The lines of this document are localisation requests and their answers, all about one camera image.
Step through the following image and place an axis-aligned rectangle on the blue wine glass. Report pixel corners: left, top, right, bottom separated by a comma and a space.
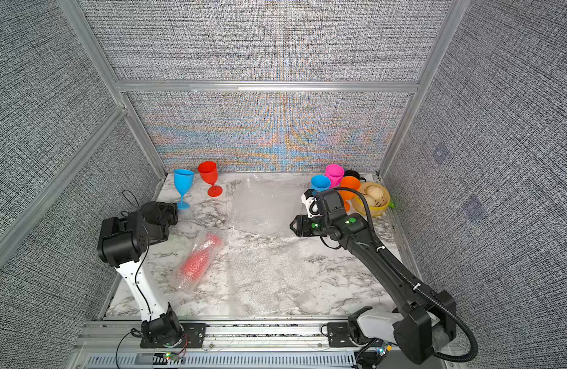
310, 175, 332, 192
174, 169, 194, 210

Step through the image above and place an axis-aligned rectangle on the clear bubble wrap sheet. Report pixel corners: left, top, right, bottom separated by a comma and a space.
228, 175, 307, 238

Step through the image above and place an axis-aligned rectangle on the red plastic wine glass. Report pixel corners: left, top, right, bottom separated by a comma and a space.
197, 161, 223, 198

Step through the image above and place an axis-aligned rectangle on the pink plastic wine glass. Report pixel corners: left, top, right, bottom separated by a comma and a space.
325, 165, 345, 188

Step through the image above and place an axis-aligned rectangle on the orange wine glass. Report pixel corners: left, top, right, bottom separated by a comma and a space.
340, 175, 361, 212

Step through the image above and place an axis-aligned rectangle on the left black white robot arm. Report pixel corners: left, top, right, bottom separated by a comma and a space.
97, 201, 183, 347

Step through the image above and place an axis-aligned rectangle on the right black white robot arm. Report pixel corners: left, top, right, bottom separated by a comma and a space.
289, 213, 468, 364

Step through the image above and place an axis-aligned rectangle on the black mug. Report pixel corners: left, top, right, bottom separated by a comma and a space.
344, 170, 366, 182

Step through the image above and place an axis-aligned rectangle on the yellow bowl with buns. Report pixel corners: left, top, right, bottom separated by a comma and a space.
359, 181, 394, 218

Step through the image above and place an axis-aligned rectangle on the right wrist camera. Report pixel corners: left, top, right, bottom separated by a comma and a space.
300, 188, 346, 221

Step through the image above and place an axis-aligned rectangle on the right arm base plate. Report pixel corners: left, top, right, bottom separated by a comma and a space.
323, 321, 372, 348

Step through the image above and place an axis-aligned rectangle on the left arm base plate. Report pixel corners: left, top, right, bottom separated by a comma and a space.
140, 323, 207, 350

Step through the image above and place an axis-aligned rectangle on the aluminium front rail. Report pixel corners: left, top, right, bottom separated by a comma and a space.
73, 316, 352, 353

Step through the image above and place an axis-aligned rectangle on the black corrugated cable hose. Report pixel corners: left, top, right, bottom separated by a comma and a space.
331, 186, 478, 365

